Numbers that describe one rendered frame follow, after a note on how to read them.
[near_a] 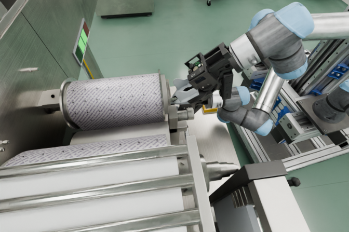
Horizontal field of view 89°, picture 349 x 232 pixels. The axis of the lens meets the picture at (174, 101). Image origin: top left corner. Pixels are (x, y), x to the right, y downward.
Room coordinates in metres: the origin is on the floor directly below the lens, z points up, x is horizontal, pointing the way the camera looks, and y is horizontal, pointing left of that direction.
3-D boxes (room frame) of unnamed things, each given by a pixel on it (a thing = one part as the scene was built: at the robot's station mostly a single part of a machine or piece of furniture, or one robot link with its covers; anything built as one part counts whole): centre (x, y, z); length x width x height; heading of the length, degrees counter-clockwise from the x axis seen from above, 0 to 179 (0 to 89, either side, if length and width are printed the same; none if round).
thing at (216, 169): (0.08, -0.08, 1.33); 0.06 x 0.03 x 0.03; 98
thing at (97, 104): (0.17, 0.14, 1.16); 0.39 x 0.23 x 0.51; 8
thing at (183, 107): (0.39, -0.07, 1.12); 0.12 x 0.08 x 0.09; 98
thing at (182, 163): (0.07, -0.02, 1.33); 0.06 x 0.06 x 0.06; 8
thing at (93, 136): (0.18, 0.14, 1.17); 0.26 x 0.12 x 0.12; 98
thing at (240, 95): (0.42, -0.23, 1.11); 0.11 x 0.08 x 0.09; 98
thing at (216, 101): (0.40, -0.15, 1.11); 0.08 x 0.05 x 0.08; 8
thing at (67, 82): (0.29, 0.28, 1.25); 0.15 x 0.01 x 0.15; 8
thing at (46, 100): (0.28, 0.33, 1.28); 0.06 x 0.05 x 0.02; 98
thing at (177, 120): (0.29, -0.01, 1.05); 0.06 x 0.05 x 0.31; 98
